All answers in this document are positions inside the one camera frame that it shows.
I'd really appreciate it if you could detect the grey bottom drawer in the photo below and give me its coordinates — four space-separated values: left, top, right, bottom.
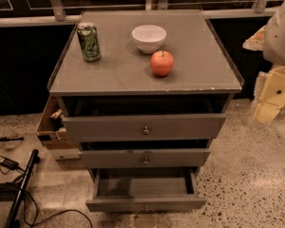
86 167 206 212

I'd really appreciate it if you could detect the grey drawer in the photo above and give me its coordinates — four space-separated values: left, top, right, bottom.
86 167 206 212
61 96 227 143
79 140 210 168

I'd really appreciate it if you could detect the grey drawer cabinet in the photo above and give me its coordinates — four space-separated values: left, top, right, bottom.
47 9 245 182

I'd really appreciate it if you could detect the grey middle drawer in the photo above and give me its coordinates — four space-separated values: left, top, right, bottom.
79 140 210 168

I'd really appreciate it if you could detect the grey top drawer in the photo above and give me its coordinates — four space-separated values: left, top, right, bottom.
61 96 227 143

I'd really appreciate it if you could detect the red apple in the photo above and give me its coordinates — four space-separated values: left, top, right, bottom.
150 50 174 77

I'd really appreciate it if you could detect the white ceramic bowl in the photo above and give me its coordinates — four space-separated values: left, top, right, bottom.
131 25 166 54

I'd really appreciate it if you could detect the green soda can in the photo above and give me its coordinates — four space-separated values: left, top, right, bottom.
77 23 101 62

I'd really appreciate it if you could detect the open cardboard box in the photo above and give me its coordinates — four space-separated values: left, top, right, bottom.
36 97 79 161

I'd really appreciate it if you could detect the black power adapter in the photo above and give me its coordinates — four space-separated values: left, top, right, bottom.
0 159 19 170

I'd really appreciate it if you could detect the black pole stand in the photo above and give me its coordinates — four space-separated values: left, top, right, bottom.
4 149 40 228

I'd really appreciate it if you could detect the metal railing frame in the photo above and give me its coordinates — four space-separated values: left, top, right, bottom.
0 0 285 29

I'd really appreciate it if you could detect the black power cable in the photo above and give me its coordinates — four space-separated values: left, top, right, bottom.
0 149 94 228

